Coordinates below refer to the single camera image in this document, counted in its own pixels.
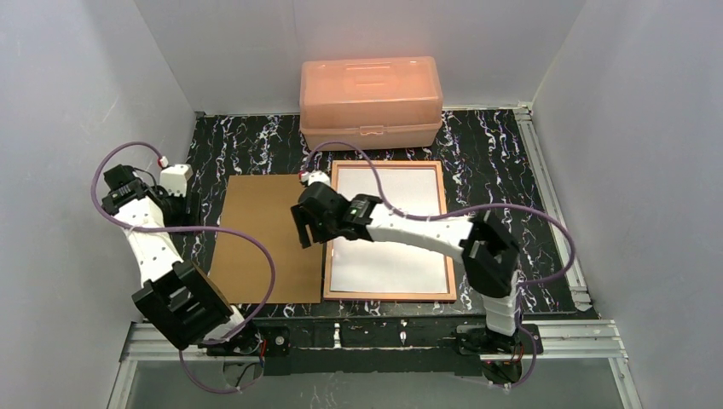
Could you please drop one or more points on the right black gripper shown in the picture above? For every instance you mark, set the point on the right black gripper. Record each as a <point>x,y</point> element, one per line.
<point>309,213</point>

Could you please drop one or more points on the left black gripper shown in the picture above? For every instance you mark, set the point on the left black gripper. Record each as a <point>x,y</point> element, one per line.
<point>182,208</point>

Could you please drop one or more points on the brown cardboard backing board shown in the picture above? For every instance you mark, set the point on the brown cardboard backing board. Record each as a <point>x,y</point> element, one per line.
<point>260,206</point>

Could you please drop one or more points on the landscape photo print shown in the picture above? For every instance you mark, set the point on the landscape photo print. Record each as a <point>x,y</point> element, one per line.
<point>390,268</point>

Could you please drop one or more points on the pink wooden picture frame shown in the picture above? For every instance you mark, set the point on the pink wooden picture frame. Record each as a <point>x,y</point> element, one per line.
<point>350,177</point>

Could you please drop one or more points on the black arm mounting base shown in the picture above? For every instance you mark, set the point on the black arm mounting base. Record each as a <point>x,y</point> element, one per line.
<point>439,343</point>

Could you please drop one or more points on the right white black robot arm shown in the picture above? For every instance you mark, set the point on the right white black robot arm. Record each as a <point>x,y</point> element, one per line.
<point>480,243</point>

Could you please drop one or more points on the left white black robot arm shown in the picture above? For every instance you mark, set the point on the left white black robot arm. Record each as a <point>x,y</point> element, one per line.
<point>175,295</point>

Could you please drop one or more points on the orange plastic storage box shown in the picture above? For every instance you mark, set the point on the orange plastic storage box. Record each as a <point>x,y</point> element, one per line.
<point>382,103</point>

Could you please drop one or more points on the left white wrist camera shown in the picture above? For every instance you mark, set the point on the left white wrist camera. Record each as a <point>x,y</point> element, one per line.
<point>174,179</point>

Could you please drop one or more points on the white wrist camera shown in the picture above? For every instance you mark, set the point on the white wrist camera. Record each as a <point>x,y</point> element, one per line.
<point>174,179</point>
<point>308,178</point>

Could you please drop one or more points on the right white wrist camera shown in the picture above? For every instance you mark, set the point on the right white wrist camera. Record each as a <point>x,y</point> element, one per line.
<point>308,178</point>

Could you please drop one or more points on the aluminium right side rail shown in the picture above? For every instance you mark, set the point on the aluminium right side rail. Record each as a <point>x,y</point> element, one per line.
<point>574,276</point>

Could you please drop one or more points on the aluminium rail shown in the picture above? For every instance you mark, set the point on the aluminium rail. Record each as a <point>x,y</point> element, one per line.
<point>574,276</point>
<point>560,339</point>

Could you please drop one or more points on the aluminium front rail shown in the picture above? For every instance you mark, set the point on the aluminium front rail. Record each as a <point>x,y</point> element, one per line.
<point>560,339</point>

